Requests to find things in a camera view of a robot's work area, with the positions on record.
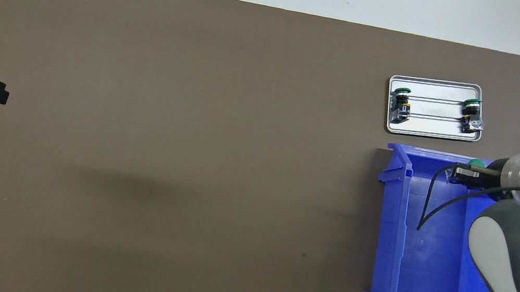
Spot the silver metal tray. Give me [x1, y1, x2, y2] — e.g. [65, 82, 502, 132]
[381, 71, 491, 149]

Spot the green push button black base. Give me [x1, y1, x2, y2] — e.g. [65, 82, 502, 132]
[387, 85, 417, 126]

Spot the green push button white base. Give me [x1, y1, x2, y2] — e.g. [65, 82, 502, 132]
[443, 154, 485, 189]

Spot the brown table mat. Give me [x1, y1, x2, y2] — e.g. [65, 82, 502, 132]
[0, 0, 520, 292]

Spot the green push button clear base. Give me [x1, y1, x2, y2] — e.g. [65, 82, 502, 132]
[457, 96, 489, 136]

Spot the blue plastic storage bin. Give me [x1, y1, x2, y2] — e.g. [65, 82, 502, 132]
[359, 141, 520, 292]

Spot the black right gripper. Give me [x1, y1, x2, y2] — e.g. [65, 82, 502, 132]
[450, 150, 520, 205]

